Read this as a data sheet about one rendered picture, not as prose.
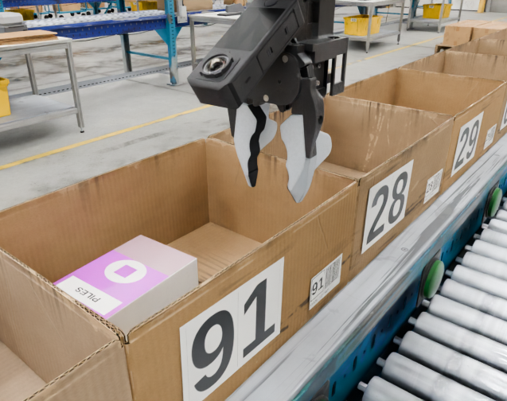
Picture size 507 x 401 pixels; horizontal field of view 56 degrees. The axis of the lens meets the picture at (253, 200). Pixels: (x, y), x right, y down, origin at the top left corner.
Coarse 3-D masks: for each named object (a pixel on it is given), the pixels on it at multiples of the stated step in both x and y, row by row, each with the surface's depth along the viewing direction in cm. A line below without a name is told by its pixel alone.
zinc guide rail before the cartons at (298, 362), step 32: (480, 160) 115; (448, 192) 99; (416, 224) 86; (448, 224) 87; (384, 256) 77; (416, 256) 77; (352, 288) 69; (384, 288) 69; (320, 320) 63; (352, 320) 63; (288, 352) 58; (320, 352) 58; (256, 384) 53; (288, 384) 53
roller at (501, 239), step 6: (474, 234) 115; (486, 234) 112; (492, 234) 111; (498, 234) 111; (504, 234) 111; (486, 240) 111; (492, 240) 110; (498, 240) 110; (504, 240) 109; (504, 246) 109
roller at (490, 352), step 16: (416, 320) 85; (432, 320) 84; (432, 336) 83; (448, 336) 82; (464, 336) 81; (480, 336) 81; (464, 352) 80; (480, 352) 79; (496, 352) 78; (496, 368) 77
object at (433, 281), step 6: (438, 264) 83; (432, 270) 82; (438, 270) 83; (432, 276) 82; (438, 276) 83; (426, 282) 82; (432, 282) 82; (438, 282) 84; (426, 288) 82; (432, 288) 83; (426, 294) 83; (432, 294) 84
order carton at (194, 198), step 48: (192, 144) 79; (96, 192) 66; (144, 192) 73; (192, 192) 82; (240, 192) 80; (288, 192) 73; (336, 192) 67; (0, 240) 57; (48, 240) 63; (96, 240) 69; (192, 240) 81; (240, 240) 82; (288, 240) 53; (336, 240) 64; (288, 288) 57; (336, 288) 69; (144, 336) 39; (288, 336) 61; (144, 384) 41; (240, 384) 55
